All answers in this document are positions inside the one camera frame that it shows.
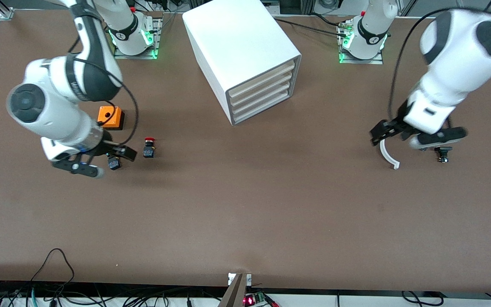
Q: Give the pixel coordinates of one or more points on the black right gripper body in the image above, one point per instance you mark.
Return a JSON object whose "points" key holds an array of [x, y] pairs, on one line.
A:
{"points": [[110, 148]]}

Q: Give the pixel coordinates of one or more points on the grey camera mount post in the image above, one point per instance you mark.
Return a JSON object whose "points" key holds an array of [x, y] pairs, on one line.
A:
{"points": [[233, 294]]}

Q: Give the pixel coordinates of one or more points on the red push button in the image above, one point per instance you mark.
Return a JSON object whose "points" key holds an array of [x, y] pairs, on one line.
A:
{"points": [[149, 149]]}

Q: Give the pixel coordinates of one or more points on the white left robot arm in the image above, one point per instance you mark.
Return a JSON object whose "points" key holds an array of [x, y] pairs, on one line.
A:
{"points": [[454, 64]]}

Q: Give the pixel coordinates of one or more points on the orange button enclosure box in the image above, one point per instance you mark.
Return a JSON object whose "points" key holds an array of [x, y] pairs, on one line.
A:
{"points": [[112, 116]]}

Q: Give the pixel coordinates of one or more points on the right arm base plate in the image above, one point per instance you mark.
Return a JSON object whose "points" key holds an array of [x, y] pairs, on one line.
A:
{"points": [[157, 38]]}

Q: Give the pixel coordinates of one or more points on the yellow push button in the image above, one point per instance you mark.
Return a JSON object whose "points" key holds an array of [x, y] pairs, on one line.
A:
{"points": [[114, 164]]}

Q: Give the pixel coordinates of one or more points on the circuit board with red light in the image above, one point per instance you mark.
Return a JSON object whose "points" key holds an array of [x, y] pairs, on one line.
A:
{"points": [[254, 299]]}

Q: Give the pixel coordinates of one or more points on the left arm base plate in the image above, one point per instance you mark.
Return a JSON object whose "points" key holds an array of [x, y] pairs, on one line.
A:
{"points": [[342, 57]]}

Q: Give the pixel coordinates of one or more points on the white post mounting bracket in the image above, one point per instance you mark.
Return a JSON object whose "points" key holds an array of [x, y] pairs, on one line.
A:
{"points": [[249, 279]]}

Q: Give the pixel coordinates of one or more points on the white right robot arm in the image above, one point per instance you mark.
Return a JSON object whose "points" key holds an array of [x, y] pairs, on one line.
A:
{"points": [[53, 111]]}

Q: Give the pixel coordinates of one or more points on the white curved plastic bracket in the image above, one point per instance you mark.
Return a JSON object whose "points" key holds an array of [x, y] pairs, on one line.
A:
{"points": [[388, 157]]}

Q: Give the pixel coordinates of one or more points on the black button part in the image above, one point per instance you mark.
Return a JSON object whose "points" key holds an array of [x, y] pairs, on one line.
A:
{"points": [[443, 154]]}

